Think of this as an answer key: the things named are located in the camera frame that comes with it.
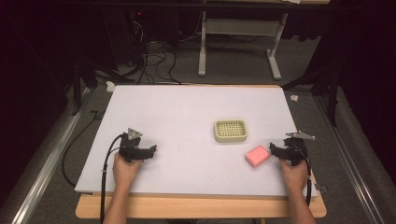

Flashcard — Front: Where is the white metal desk frame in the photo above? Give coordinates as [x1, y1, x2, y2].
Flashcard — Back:
[197, 10, 289, 81]

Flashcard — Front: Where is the black metal stand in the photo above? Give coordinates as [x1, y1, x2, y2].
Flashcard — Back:
[70, 59, 134, 117]
[281, 66, 340, 128]

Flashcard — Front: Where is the pink soap bar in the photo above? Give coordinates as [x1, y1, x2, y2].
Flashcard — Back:
[244, 144, 271, 168]

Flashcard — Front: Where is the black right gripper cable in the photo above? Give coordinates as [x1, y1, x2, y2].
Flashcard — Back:
[293, 145, 313, 207]

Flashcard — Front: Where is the tangle of black cables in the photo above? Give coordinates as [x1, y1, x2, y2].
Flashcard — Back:
[125, 18, 204, 86]

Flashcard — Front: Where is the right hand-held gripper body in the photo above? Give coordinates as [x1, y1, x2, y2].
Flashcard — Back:
[282, 131, 317, 167]

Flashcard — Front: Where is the person's left hand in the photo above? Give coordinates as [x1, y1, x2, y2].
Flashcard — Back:
[112, 152, 143, 189]

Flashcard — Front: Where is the wooden table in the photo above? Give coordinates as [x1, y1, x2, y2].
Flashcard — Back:
[75, 83, 328, 219]

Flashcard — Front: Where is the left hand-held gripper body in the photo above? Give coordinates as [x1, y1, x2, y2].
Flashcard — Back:
[118, 127, 149, 163]

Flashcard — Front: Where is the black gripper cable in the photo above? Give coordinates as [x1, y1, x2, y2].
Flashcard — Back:
[293, 145, 313, 207]
[99, 133, 125, 224]

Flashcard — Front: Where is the beige soap dish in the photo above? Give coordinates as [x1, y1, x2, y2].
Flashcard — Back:
[213, 119, 249, 144]

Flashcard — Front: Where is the white table mat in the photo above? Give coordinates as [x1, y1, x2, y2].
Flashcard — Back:
[74, 84, 318, 199]

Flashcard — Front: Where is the silver floor rail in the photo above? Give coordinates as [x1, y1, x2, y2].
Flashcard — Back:
[10, 88, 96, 224]
[314, 95, 386, 224]

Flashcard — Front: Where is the person's right hand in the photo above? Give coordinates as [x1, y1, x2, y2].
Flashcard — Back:
[278, 158, 309, 194]

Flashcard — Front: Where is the black floor cable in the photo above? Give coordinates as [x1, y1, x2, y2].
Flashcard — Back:
[61, 110, 106, 188]

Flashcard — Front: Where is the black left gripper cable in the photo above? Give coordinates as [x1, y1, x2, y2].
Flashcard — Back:
[99, 133, 125, 224]

